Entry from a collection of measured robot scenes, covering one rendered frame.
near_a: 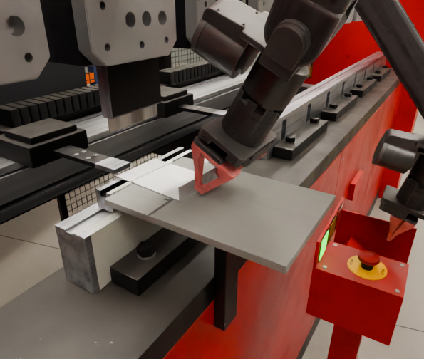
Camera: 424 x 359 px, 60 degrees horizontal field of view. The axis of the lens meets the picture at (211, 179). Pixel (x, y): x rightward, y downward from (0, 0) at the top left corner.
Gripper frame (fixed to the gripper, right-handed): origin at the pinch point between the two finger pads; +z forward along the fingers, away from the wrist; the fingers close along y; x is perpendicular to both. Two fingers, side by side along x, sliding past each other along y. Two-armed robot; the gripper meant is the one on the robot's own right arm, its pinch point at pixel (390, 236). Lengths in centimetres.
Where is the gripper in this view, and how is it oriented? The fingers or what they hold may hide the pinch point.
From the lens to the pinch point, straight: 85.6
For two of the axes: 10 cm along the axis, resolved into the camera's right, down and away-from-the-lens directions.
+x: -5.0, 3.8, -7.8
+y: -8.5, -4.1, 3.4
